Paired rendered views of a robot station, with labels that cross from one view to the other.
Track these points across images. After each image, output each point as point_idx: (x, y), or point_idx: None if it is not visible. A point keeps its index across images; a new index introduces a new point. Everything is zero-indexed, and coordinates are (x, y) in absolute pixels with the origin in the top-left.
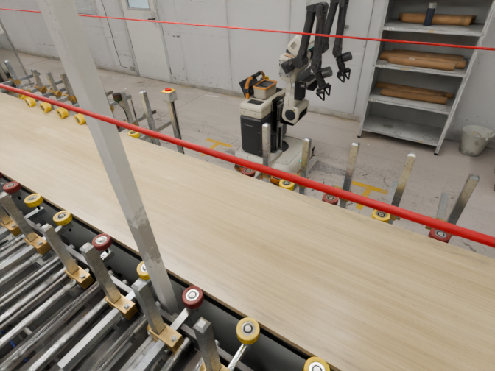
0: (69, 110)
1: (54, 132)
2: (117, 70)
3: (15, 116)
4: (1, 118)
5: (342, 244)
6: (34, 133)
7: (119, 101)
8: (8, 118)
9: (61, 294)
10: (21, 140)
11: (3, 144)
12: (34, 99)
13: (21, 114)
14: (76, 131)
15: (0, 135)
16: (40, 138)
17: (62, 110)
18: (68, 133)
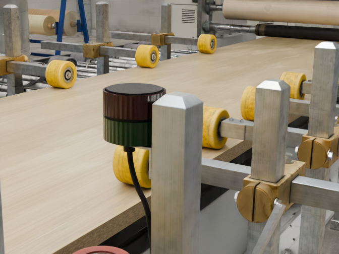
0: (230, 133)
1: (64, 155)
2: None
3: (211, 99)
4: (201, 91)
5: None
6: (74, 133)
7: (109, 141)
8: (195, 96)
9: None
10: (26, 128)
11: (17, 116)
12: (297, 83)
13: (227, 101)
14: (55, 187)
15: (82, 106)
16: (32, 143)
17: (203, 116)
18: (41, 177)
